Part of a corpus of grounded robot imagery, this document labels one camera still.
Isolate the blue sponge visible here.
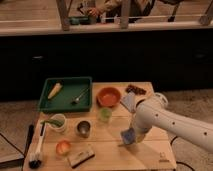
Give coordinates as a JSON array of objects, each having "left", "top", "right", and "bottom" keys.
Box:
[{"left": 121, "top": 128, "right": 135, "bottom": 145}]

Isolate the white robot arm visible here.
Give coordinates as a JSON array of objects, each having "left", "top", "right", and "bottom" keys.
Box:
[{"left": 131, "top": 93, "right": 213, "bottom": 153}]

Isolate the green plastic cup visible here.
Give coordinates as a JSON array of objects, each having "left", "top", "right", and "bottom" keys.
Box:
[{"left": 99, "top": 107, "right": 112, "bottom": 122}]

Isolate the metal cup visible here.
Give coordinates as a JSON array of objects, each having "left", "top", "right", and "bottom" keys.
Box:
[{"left": 76, "top": 121, "right": 91, "bottom": 138}]

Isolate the grey cloth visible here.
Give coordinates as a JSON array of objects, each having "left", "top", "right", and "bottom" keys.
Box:
[{"left": 120, "top": 92, "right": 135, "bottom": 113}]

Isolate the dark grapes bunch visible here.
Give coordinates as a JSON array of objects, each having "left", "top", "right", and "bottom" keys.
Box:
[{"left": 125, "top": 84, "right": 146, "bottom": 95}]

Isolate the orange bowl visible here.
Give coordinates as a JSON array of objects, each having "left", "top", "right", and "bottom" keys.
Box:
[{"left": 97, "top": 87, "right": 121, "bottom": 107}]

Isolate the wooden block eraser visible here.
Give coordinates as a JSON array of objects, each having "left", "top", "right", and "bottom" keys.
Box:
[{"left": 68, "top": 148, "right": 95, "bottom": 168}]

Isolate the metal spoon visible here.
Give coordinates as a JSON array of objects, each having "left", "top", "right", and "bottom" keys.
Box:
[{"left": 71, "top": 88, "right": 89, "bottom": 105}]

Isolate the green plastic tray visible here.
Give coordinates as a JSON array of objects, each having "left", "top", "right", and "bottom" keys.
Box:
[{"left": 39, "top": 77, "right": 92, "bottom": 113}]

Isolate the orange fruit toy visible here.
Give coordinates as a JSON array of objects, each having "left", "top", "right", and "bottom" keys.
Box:
[{"left": 56, "top": 140, "right": 71, "bottom": 155}]

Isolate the white mug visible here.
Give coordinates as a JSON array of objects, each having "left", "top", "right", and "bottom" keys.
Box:
[{"left": 49, "top": 114, "right": 67, "bottom": 133}]

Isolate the green vegetable toy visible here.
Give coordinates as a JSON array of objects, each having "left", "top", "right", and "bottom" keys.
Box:
[{"left": 41, "top": 119, "right": 63, "bottom": 127}]

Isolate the yellow corn cob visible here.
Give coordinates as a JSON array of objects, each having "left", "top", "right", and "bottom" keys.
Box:
[{"left": 48, "top": 83, "right": 62, "bottom": 99}]

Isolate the black cable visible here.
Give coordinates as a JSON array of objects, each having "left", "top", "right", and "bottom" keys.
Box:
[{"left": 170, "top": 134, "right": 196, "bottom": 171}]

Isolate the wooden table frame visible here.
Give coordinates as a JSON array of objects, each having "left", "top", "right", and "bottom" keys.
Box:
[{"left": 0, "top": 0, "right": 213, "bottom": 36}]

